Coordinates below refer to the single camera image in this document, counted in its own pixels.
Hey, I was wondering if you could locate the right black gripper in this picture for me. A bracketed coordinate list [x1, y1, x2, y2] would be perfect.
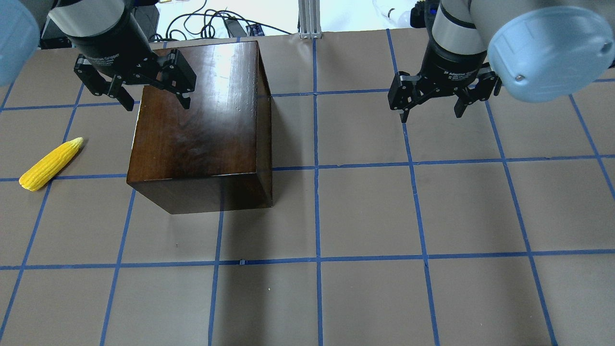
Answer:
[387, 41, 503, 124]

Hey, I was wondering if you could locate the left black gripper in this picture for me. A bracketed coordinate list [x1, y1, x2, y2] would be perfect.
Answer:
[70, 10, 197, 111]

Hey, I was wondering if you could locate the yellow corn cob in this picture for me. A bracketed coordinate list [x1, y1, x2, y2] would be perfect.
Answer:
[18, 136, 85, 191]

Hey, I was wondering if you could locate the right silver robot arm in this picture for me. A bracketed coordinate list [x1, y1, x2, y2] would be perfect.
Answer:
[387, 0, 615, 123]

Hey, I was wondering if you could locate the dark wooden drawer cabinet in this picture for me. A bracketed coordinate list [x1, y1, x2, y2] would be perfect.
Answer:
[126, 41, 273, 214]

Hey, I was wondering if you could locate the black power adapter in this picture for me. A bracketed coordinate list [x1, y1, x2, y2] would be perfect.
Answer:
[224, 17, 248, 38]

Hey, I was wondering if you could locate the aluminium frame post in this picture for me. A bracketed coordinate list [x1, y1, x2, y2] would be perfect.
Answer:
[298, 0, 322, 39]

